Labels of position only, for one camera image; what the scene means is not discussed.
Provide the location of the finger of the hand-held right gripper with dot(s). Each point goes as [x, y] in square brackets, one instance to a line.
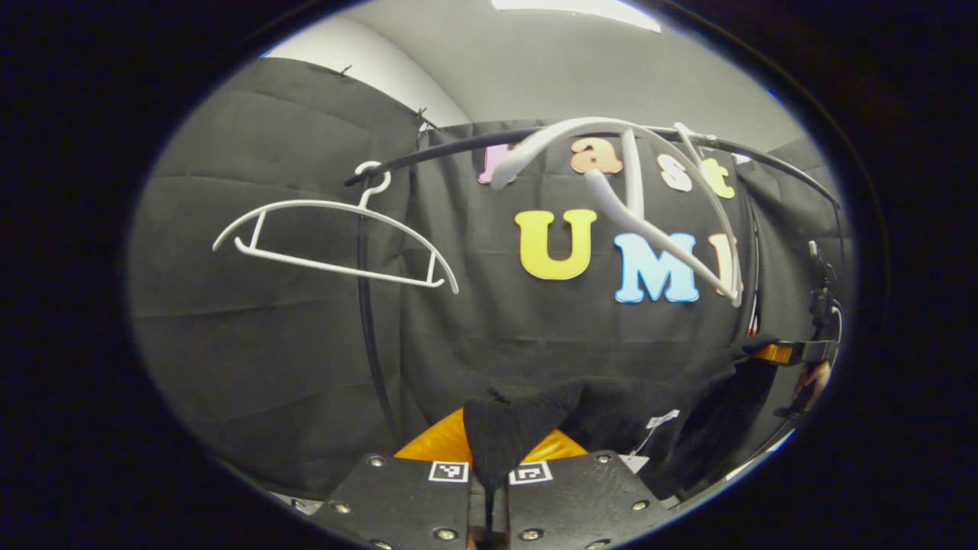
[775, 353]

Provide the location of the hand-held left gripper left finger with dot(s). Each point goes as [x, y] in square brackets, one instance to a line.
[397, 500]

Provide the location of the black jacket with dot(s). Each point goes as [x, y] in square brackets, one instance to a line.
[519, 428]

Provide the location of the black backdrop cloth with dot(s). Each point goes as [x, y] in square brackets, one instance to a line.
[252, 305]

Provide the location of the black clothes rack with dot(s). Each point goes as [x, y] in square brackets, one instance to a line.
[458, 145]

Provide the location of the white clothes hanger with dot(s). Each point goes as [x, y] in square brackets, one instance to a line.
[649, 229]
[321, 206]

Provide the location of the large ceiling light panel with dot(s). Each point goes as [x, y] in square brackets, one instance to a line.
[581, 11]

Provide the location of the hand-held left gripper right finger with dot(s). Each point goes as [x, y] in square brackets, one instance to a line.
[588, 500]

